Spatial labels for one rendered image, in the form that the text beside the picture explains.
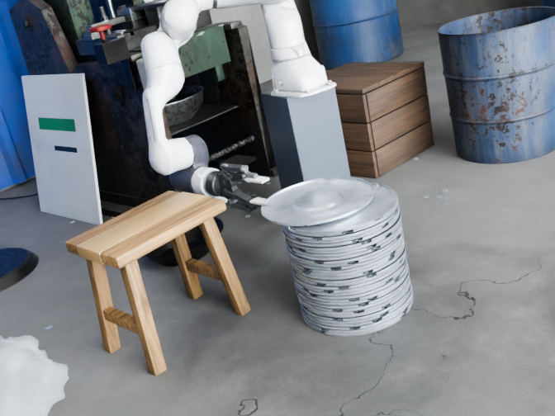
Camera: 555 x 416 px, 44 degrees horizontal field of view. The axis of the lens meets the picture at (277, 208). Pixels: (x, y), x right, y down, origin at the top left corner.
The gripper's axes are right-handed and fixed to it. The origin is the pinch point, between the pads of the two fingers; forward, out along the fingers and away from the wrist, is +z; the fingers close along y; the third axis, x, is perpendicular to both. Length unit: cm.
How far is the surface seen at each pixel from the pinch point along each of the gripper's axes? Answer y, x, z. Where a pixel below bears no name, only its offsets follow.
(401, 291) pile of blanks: -21.8, 1.3, 43.1
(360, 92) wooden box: 7, 74, -22
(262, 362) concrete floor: -29.4, -30.5, 24.3
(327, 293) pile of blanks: -16.9, -13.8, 33.2
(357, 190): 0.3, 8.2, 27.8
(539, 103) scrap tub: -6, 109, 27
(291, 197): 0.1, -1.1, 13.3
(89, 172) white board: -8, 6, -109
